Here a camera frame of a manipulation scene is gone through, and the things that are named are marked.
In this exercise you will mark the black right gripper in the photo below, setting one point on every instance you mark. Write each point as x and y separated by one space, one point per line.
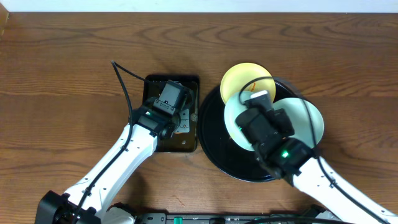
284 120

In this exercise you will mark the pale green plate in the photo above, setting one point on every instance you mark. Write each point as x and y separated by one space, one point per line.
296 110

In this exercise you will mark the light blue plate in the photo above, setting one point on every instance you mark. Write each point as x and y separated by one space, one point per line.
232 110

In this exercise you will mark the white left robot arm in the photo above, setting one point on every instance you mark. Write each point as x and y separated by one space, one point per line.
89 200

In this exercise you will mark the black rectangular water tray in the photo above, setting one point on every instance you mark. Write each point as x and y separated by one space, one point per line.
184 138

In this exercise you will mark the black round tray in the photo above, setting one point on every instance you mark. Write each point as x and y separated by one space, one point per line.
219 147

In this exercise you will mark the yellow plate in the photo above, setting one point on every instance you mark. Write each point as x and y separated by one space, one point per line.
239 75

